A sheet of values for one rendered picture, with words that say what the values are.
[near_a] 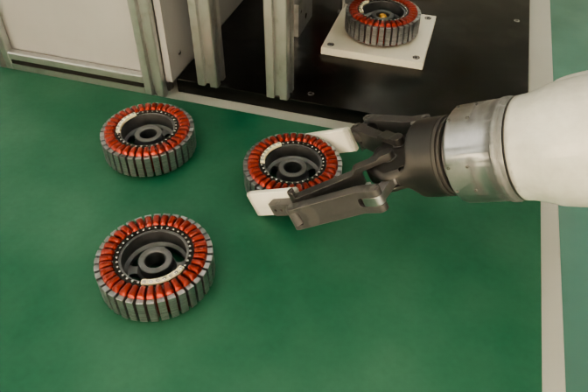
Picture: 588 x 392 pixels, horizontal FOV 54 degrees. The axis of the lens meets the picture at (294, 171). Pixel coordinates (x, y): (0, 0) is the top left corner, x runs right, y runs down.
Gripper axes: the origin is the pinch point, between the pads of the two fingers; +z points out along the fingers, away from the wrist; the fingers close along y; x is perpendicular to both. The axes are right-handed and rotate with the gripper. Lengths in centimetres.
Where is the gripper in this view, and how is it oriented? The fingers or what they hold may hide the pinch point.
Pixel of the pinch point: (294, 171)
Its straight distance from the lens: 66.5
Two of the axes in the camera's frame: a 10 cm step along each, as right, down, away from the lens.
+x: 4.3, 8.2, 3.8
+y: -5.1, 5.7, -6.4
